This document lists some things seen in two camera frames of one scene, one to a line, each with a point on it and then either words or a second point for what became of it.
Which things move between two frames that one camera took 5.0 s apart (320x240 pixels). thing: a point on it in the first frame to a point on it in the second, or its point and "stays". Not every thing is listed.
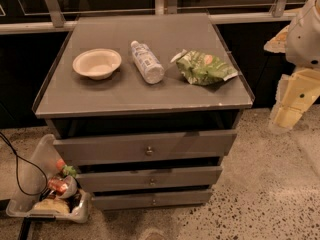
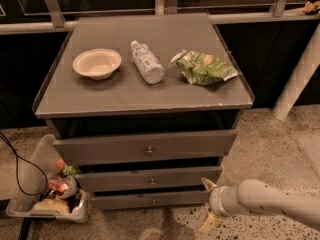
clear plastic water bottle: [149, 67] stays
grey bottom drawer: [150, 199] stays
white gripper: [305, 39] to [216, 200]
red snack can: [58, 186] stays
